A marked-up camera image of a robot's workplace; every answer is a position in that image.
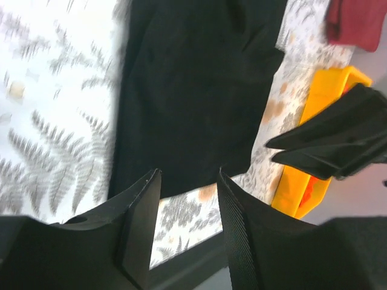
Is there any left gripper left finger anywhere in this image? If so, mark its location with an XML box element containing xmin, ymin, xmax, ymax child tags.
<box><xmin>1</xmin><ymin>170</ymin><xmax>161</xmax><ymax>289</ymax></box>

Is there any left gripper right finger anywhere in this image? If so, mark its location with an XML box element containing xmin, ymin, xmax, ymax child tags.
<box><xmin>217</xmin><ymin>172</ymin><xmax>386</xmax><ymax>289</ymax></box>

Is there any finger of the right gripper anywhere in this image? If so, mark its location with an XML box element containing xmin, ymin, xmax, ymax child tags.
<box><xmin>265</xmin><ymin>83</ymin><xmax>386</xmax><ymax>150</ymax></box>
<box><xmin>272</xmin><ymin>149</ymin><xmax>362</xmax><ymax>180</ymax></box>

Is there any black t-shirt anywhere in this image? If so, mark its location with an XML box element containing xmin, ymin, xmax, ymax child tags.
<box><xmin>108</xmin><ymin>1</ymin><xmax>287</xmax><ymax>198</ymax></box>

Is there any orange t-shirt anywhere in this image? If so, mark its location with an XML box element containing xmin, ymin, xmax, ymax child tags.
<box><xmin>299</xmin><ymin>176</ymin><xmax>318</xmax><ymax>208</ymax></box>

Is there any yellow plastic bin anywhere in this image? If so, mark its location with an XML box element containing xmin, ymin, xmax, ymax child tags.
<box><xmin>271</xmin><ymin>65</ymin><xmax>373</xmax><ymax>220</ymax></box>

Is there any folded red t-shirt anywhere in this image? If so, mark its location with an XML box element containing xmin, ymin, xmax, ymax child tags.
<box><xmin>325</xmin><ymin>0</ymin><xmax>386</xmax><ymax>53</ymax></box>

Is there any floral table mat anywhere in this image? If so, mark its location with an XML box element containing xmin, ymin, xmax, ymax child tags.
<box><xmin>1</xmin><ymin>1</ymin><xmax>353</xmax><ymax>266</ymax></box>

